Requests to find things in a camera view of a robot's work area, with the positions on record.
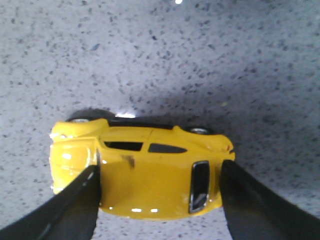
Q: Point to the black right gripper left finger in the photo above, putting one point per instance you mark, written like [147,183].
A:
[70,215]

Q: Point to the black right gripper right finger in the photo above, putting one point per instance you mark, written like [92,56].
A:
[254,212]

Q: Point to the yellow toy beetle car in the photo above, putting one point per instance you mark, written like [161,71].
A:
[148,171]

